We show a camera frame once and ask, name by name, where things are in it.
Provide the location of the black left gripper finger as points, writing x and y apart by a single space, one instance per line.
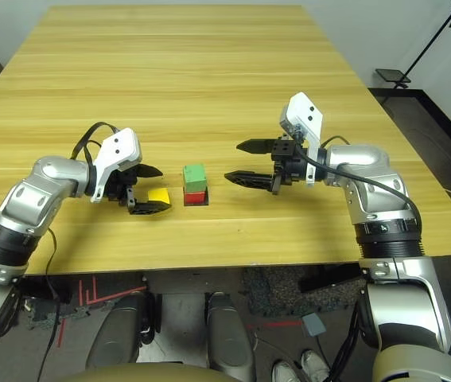
147 208
149 171

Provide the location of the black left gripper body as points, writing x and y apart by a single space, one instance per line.
123 185

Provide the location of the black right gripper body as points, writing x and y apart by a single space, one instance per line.
292 163

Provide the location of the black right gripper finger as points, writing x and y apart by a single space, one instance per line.
253 179
257 147

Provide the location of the yellow wooden block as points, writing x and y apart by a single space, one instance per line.
158 195

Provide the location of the green wooden block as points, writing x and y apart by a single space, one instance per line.
194 178

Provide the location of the red wooden block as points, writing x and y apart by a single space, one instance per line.
194 198

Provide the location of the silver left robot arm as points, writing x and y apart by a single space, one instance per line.
46 179

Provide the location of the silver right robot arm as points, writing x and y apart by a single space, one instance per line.
368 167

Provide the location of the black square pad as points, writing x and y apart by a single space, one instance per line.
208 199

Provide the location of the black table base bar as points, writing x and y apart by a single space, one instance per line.
328 279

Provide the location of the grey robot left leg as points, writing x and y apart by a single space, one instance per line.
119 330

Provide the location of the grey robot leg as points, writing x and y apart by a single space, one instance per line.
119 330
229 334

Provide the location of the grey robot right leg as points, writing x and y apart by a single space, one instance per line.
229 334

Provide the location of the grey foot pedal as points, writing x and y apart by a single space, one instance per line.
313 324

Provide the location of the olive robot torso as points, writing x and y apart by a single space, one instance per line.
145 375

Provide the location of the black tripod stand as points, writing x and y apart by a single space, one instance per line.
432 40

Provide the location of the white bystander shoe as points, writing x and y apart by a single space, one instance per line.
284 372
314 364

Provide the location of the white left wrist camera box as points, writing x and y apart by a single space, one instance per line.
119 149

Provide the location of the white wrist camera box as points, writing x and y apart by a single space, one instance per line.
304 113
119 149

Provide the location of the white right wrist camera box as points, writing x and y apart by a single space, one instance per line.
304 113

